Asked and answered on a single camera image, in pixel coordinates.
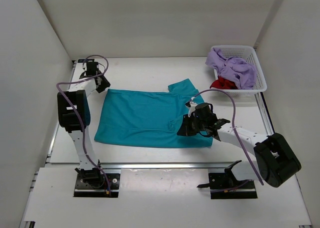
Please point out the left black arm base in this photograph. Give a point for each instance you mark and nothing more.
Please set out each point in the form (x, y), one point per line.
(93, 184)

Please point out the red t shirt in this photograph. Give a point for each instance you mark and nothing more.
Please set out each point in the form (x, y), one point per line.
(222, 83)

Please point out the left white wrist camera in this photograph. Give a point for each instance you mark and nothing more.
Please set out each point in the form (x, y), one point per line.
(84, 65)

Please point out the lavender t shirt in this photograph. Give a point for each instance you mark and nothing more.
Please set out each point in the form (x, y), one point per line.
(235, 69)

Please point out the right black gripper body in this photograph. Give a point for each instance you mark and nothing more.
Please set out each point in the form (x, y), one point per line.
(201, 124)

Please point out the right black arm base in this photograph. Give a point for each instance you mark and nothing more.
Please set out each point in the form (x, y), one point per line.
(223, 184)

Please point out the white plastic laundry basket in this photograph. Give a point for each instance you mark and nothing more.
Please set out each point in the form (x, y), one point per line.
(249, 55)

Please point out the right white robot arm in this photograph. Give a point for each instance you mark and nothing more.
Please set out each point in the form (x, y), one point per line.
(274, 162)

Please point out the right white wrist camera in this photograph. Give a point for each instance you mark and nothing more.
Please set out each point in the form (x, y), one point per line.
(191, 105)

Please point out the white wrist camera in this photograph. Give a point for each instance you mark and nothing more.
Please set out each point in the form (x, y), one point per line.
(191, 105)
(84, 65)

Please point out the small dark table label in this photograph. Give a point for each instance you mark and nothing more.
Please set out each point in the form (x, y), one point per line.
(82, 60)

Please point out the teal t shirt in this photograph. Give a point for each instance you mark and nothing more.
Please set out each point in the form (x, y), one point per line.
(148, 119)

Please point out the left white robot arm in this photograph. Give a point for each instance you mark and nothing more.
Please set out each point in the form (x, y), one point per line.
(74, 112)

